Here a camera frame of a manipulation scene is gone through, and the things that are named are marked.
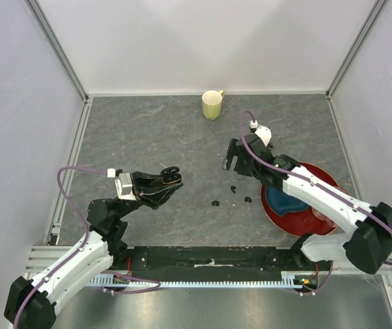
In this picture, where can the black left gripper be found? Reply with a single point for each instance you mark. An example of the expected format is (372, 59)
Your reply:
(145, 187)

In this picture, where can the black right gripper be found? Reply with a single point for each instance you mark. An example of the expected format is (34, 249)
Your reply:
(233, 150)

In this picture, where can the black case with gold line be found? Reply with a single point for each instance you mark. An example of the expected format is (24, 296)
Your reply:
(171, 175)

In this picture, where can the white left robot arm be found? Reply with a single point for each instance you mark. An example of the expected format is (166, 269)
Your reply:
(35, 302)

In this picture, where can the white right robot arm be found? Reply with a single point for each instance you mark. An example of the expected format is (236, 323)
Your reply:
(366, 238)

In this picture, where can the pale green mug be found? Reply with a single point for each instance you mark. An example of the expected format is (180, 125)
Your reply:
(212, 103)

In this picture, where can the blue leaf-shaped dish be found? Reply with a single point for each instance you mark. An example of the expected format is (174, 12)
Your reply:
(281, 203)

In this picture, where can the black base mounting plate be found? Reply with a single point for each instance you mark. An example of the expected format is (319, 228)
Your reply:
(213, 264)

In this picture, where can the red round plate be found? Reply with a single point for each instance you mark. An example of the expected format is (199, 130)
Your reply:
(297, 223)

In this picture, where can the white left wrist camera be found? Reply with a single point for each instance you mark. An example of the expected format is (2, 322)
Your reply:
(123, 183)

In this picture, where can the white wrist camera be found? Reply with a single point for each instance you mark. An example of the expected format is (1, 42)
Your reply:
(261, 131)
(123, 183)

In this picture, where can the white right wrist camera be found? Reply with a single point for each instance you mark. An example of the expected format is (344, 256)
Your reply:
(261, 131)

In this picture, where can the aluminium frame post right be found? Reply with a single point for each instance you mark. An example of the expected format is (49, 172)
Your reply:
(355, 47)

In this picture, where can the aluminium frame post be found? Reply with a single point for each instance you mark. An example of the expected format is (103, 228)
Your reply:
(49, 34)
(355, 47)

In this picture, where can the aluminium frame post left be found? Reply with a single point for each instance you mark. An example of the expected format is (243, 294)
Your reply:
(49, 34)

